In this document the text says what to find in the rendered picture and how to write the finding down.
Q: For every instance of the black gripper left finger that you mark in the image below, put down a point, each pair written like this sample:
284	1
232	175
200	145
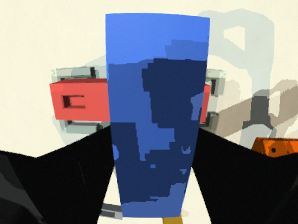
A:
66	186

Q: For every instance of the grey flat plate with raised corner blocks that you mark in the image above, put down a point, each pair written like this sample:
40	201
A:
214	77

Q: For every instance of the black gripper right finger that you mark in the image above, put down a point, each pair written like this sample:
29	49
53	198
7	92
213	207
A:
239	185

